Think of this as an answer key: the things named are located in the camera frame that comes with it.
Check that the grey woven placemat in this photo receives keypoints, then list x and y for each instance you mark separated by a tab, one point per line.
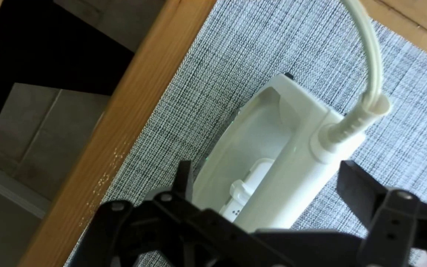
233	53

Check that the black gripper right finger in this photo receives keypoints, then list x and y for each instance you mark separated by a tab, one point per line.
396	222

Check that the white clothes iron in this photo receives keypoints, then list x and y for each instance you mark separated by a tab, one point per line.
292	172

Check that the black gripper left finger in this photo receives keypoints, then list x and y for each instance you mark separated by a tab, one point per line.
173	231

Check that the wooden side table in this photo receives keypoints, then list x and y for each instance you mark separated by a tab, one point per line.
124	123

